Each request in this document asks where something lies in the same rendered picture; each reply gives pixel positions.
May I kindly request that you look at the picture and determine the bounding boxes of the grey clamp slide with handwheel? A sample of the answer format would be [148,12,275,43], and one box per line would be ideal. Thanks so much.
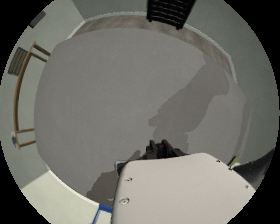
[116,143,164,165]

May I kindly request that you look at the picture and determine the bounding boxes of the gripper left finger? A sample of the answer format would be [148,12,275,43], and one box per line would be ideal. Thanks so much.
[117,140,157,176]

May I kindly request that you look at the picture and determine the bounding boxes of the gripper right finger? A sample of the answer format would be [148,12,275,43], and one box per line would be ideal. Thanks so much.
[161,139,185,159]

